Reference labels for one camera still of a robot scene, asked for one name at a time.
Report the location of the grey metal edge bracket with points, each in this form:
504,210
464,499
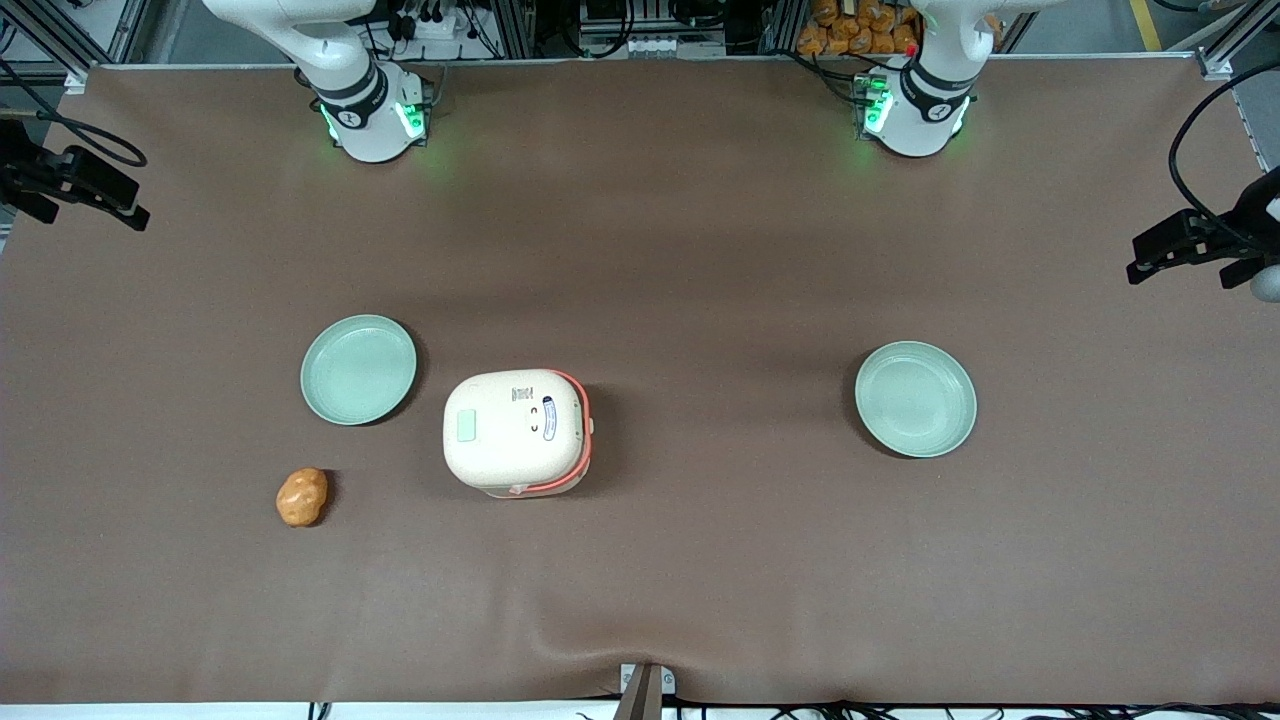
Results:
643,690

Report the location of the aluminium frame post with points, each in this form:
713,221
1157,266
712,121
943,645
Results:
70,40
1225,45

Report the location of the brown table mat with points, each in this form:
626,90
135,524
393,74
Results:
700,250

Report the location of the white power strip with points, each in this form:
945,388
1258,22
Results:
432,22

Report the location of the pile of orange breads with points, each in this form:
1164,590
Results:
850,28

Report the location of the white terminal block strip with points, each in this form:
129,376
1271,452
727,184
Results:
650,46

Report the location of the grey round knob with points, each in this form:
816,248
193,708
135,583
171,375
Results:
1267,284

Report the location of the pale green round plate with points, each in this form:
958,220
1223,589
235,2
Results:
358,370
916,400

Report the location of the orange-brown potato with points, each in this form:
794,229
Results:
301,498

